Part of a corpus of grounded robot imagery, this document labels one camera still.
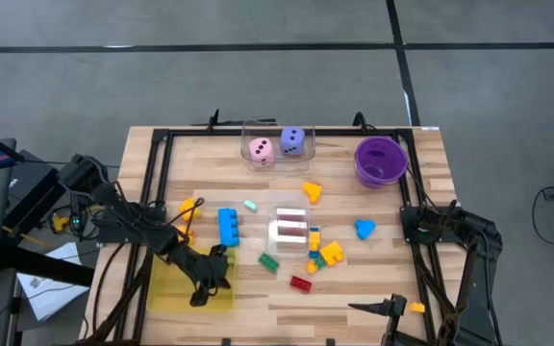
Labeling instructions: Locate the black equipment case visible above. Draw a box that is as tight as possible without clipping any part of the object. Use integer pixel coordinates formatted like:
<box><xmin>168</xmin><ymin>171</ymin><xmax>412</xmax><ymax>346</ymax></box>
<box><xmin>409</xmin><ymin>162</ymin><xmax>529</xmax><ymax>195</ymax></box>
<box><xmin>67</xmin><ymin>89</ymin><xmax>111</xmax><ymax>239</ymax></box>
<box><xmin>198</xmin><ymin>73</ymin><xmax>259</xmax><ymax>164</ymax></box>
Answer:
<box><xmin>1</xmin><ymin>148</ymin><xmax>74</xmax><ymax>233</ymax></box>

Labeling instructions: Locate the white paper sheet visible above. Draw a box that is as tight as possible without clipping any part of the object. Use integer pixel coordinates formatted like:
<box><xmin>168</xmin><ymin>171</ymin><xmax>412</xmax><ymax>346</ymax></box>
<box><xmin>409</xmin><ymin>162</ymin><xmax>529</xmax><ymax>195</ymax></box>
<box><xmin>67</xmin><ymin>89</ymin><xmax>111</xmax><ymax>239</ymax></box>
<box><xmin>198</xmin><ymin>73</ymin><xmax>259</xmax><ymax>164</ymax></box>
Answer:
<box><xmin>15</xmin><ymin>241</ymin><xmax>90</xmax><ymax>322</ymax></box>

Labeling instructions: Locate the black controller box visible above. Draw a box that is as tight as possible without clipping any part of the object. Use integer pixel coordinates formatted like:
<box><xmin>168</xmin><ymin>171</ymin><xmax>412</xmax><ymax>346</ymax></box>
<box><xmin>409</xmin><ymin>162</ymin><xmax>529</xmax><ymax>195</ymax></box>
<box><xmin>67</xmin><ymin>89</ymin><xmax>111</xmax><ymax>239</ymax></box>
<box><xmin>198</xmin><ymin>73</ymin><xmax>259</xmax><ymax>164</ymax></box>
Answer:
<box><xmin>68</xmin><ymin>210</ymin><xmax>86</xmax><ymax>233</ymax></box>

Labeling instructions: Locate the yellow cable connector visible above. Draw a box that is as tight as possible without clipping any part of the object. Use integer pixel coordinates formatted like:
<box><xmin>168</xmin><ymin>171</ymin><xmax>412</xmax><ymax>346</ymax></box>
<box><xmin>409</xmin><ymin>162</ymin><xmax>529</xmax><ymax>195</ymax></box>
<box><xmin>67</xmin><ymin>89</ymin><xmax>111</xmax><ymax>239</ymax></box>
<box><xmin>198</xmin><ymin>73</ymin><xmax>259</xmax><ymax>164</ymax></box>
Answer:
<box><xmin>50</xmin><ymin>213</ymin><xmax>71</xmax><ymax>235</ymax></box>

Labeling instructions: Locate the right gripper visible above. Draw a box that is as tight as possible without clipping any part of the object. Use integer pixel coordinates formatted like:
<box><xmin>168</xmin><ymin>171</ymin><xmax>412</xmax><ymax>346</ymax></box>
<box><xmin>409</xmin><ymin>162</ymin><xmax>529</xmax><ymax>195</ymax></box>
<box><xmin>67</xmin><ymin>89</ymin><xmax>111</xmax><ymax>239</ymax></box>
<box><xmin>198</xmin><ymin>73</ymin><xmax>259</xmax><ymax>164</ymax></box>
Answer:
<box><xmin>347</xmin><ymin>293</ymin><xmax>409</xmax><ymax>346</ymax></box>

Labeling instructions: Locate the purple plastic bucket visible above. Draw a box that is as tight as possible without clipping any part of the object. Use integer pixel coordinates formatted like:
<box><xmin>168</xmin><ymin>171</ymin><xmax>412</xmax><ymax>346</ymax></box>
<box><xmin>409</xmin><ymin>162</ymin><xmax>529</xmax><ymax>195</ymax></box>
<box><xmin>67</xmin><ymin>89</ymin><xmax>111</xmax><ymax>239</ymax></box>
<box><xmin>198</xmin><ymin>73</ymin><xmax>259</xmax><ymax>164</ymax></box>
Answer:
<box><xmin>353</xmin><ymin>135</ymin><xmax>410</xmax><ymax>189</ymax></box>

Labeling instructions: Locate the black metal table frame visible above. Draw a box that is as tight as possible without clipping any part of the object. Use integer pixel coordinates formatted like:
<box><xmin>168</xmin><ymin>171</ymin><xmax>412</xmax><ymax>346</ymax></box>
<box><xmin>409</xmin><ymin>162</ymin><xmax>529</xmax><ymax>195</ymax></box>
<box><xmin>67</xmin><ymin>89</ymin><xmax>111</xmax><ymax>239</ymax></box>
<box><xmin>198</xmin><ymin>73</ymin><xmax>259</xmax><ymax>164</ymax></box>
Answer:
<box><xmin>77</xmin><ymin>125</ymin><xmax>497</xmax><ymax>346</ymax></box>

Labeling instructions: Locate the long blue toy brick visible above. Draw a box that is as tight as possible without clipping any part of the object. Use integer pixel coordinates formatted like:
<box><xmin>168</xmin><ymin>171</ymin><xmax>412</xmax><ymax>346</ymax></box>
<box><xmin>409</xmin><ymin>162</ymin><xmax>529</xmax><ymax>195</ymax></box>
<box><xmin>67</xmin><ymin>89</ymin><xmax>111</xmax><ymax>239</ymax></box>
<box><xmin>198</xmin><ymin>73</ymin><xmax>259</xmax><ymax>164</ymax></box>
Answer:
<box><xmin>216</xmin><ymin>207</ymin><xmax>241</xmax><ymax>249</ymax></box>

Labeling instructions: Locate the large yellow toy brick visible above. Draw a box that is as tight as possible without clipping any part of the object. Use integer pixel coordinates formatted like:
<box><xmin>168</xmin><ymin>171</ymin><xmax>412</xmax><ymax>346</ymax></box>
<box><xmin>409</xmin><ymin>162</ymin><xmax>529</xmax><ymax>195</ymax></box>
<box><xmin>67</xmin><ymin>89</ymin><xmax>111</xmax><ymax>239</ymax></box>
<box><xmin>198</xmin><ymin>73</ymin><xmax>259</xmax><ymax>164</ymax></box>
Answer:
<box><xmin>318</xmin><ymin>239</ymin><xmax>346</xmax><ymax>268</ymax></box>

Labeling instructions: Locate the small clear plastic container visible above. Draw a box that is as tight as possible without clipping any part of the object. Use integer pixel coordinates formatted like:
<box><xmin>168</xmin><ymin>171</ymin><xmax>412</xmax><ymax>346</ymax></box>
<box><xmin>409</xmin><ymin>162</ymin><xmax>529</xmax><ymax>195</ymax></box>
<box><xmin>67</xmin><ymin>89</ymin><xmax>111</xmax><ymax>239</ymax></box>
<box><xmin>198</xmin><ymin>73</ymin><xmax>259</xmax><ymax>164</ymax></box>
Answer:
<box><xmin>265</xmin><ymin>193</ymin><xmax>314</xmax><ymax>257</ymax></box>

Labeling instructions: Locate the red toy brick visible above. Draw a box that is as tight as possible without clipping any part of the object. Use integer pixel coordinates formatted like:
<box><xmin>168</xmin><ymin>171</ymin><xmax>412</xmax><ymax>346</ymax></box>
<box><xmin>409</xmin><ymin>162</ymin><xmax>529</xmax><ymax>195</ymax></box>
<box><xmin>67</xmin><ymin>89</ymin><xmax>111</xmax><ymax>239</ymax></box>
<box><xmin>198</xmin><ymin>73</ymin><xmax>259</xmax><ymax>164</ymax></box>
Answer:
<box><xmin>289</xmin><ymin>274</ymin><xmax>314</xmax><ymax>295</ymax></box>

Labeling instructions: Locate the blue rounded toy block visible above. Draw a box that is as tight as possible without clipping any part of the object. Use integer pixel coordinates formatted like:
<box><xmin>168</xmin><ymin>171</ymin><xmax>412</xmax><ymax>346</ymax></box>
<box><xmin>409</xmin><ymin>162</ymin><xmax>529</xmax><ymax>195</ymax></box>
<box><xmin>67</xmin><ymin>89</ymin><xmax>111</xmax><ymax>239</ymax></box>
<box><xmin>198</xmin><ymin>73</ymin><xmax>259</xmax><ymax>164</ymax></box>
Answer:
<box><xmin>353</xmin><ymin>218</ymin><xmax>378</xmax><ymax>242</ymax></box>

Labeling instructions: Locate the narrow blue toy brick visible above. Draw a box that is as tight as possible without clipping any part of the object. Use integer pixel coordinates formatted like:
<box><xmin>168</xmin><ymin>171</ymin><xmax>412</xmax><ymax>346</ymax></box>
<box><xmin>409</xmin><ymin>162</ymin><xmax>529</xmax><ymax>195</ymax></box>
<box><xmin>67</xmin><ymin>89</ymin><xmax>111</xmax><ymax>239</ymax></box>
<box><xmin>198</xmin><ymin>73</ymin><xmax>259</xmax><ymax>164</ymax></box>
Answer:
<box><xmin>308</xmin><ymin>226</ymin><xmax>322</xmax><ymax>260</ymax></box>

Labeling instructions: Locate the yellow T-shaped toy brick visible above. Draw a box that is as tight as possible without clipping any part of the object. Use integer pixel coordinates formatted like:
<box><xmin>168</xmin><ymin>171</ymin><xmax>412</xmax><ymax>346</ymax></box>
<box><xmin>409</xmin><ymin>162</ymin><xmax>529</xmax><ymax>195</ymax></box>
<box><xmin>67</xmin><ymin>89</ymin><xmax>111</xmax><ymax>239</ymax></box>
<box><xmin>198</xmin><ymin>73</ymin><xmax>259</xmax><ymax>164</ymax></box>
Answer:
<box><xmin>301</xmin><ymin>181</ymin><xmax>324</xmax><ymax>206</ymax></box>

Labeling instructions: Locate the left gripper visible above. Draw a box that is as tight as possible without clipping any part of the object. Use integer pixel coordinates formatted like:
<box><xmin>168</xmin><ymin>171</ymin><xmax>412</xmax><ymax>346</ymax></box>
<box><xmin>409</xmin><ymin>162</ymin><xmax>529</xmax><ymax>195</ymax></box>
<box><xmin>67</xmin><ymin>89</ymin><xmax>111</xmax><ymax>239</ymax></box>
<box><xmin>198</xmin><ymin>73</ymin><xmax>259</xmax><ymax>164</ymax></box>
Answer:
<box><xmin>173</xmin><ymin>243</ymin><xmax>234</xmax><ymax>308</ymax></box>

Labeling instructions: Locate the large clear plastic bin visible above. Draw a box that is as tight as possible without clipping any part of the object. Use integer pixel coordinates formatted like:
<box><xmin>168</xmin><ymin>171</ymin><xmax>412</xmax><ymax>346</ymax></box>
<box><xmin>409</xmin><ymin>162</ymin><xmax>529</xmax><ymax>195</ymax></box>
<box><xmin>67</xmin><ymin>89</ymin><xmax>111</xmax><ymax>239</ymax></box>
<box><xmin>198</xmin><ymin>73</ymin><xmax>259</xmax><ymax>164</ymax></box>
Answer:
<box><xmin>240</xmin><ymin>117</ymin><xmax>317</xmax><ymax>173</ymax></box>

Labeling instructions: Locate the black cable clamp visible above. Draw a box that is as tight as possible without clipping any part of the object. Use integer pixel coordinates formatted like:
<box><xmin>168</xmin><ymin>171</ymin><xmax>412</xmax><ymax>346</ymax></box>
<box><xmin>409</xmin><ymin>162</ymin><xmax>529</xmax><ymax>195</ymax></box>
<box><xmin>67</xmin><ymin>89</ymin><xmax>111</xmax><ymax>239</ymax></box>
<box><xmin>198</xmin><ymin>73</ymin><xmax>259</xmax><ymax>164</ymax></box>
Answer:
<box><xmin>206</xmin><ymin>109</ymin><xmax>222</xmax><ymax>133</ymax></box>
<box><xmin>351</xmin><ymin>111</ymin><xmax>373</xmax><ymax>135</ymax></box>

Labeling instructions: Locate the pink foam die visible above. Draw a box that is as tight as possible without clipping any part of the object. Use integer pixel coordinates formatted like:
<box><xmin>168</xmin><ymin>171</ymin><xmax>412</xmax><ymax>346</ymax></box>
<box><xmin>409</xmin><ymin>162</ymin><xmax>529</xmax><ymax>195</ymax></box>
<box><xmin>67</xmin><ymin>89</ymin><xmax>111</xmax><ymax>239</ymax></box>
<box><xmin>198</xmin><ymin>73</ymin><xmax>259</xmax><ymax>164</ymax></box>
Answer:
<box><xmin>247</xmin><ymin>136</ymin><xmax>277</xmax><ymax>167</ymax></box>

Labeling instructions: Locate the purple foam die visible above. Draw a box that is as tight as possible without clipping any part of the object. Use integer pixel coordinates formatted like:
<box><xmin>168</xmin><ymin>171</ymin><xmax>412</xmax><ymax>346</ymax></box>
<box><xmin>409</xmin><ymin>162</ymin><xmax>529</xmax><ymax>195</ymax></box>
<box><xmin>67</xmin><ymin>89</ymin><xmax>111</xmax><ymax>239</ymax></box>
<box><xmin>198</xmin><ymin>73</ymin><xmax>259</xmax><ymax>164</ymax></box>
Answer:
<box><xmin>279</xmin><ymin>125</ymin><xmax>308</xmax><ymax>157</ymax></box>

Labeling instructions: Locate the dark green toy brick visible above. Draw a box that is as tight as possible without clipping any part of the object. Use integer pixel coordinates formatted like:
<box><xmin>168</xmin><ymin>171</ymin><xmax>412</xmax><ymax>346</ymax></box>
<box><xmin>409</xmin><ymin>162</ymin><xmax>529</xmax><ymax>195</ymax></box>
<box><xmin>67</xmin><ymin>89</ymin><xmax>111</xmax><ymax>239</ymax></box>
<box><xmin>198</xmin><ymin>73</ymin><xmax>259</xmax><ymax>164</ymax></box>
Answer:
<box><xmin>257</xmin><ymin>252</ymin><xmax>281</xmax><ymax>275</ymax></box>

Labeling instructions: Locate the black support beam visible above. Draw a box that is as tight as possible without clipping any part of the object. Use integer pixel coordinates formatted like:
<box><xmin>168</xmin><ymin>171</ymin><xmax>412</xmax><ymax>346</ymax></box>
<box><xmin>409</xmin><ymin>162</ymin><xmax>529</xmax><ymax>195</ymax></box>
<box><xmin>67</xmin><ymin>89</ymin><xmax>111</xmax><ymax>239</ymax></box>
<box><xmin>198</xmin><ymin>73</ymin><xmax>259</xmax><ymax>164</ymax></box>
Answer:
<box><xmin>0</xmin><ymin>243</ymin><xmax>96</xmax><ymax>288</ymax></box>

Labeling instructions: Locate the yellow translucent plastic bin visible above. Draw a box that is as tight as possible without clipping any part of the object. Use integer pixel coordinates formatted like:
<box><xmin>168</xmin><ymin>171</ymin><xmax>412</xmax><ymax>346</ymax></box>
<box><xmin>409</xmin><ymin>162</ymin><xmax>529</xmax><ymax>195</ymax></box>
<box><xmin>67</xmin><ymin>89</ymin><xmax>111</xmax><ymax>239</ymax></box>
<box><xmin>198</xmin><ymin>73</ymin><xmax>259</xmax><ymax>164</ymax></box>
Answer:
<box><xmin>147</xmin><ymin>245</ymin><xmax>238</xmax><ymax>313</ymax></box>

